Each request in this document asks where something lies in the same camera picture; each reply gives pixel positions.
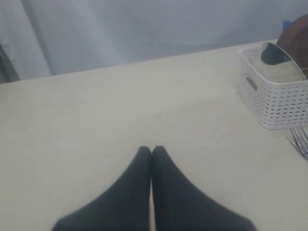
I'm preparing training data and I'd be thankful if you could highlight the blue snack packet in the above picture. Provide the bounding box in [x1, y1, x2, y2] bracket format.
[282, 20, 293, 31]

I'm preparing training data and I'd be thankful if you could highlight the white perforated plastic basket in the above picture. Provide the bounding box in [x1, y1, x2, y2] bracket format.
[239, 47, 308, 130]

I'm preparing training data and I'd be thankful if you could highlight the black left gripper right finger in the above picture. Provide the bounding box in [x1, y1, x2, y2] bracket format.
[152, 146, 256, 231]

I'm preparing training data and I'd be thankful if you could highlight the silver fork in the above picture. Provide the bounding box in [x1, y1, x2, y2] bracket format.
[287, 127, 308, 161]

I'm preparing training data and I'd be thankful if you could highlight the brown round plate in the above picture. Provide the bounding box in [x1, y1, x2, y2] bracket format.
[276, 14, 308, 69]

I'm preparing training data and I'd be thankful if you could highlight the white backdrop curtain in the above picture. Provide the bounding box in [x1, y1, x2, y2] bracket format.
[0, 0, 308, 80]

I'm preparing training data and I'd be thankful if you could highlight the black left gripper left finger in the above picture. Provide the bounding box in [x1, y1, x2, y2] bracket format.
[53, 146, 151, 231]

